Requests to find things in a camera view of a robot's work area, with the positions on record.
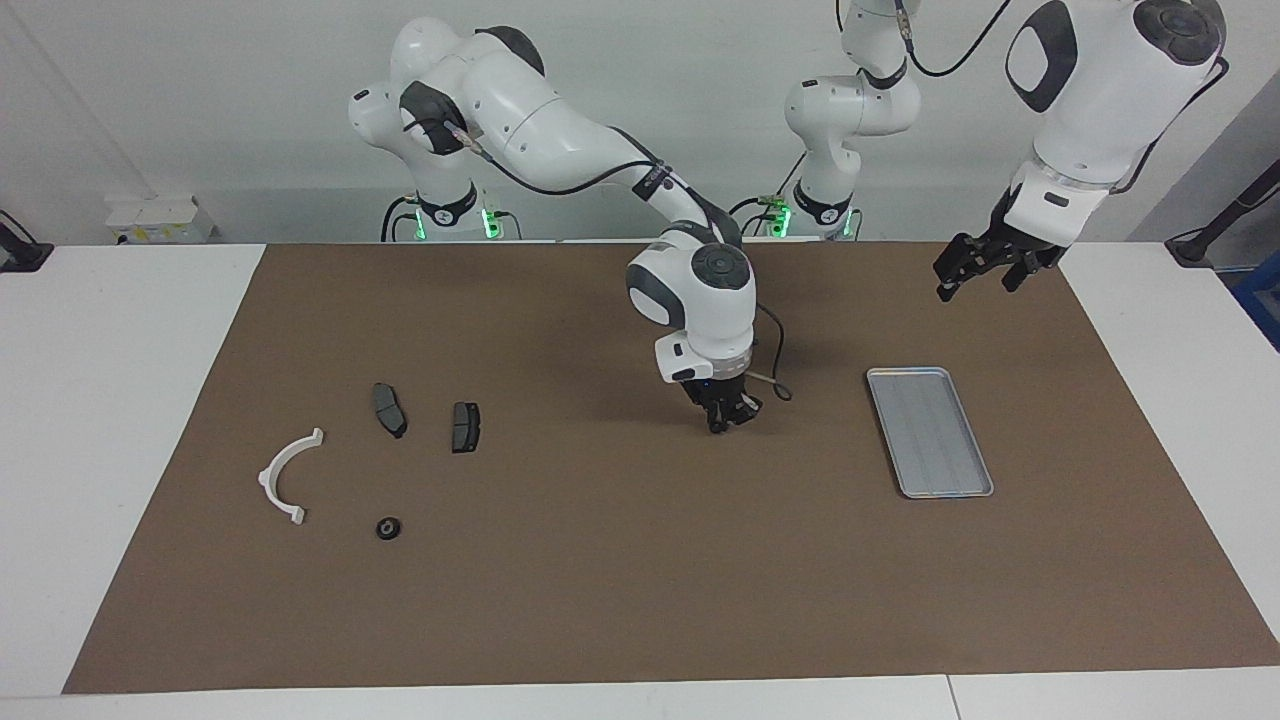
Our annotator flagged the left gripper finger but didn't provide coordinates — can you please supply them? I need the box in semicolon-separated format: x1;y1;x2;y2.
1000;250;1043;294
933;233;986;303

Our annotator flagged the silver metal tray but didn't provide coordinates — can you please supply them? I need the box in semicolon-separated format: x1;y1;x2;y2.
866;367;995;500

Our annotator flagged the black clamp stand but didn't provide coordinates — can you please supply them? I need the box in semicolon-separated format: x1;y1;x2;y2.
1165;160;1280;266

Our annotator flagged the brown table mat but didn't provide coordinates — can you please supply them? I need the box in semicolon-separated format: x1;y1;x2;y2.
62;240;1280;696

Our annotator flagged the blue crate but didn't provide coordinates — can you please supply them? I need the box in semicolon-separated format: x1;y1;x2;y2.
1232;250;1280;351

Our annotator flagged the dark grey angled brake pad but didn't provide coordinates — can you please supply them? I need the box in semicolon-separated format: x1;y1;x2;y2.
371;383;409;440

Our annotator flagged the black table clamp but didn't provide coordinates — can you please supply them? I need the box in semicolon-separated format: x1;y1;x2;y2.
0;210;53;273

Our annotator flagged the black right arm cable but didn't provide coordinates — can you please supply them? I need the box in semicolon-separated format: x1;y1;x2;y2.
405;118;793;403

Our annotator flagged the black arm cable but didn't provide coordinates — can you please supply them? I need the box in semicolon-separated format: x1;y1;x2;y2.
405;118;793;403
895;0;1231;196

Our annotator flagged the black base cable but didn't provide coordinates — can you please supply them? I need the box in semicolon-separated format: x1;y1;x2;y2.
714;150;809;239
381;193;421;243

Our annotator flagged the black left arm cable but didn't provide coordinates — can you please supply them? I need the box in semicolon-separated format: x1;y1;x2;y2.
895;0;1231;196

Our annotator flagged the white curved plastic bracket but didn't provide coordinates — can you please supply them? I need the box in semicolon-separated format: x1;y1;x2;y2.
258;428;325;526

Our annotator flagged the white wall socket box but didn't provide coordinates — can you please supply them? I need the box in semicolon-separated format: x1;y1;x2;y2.
105;195;216;244

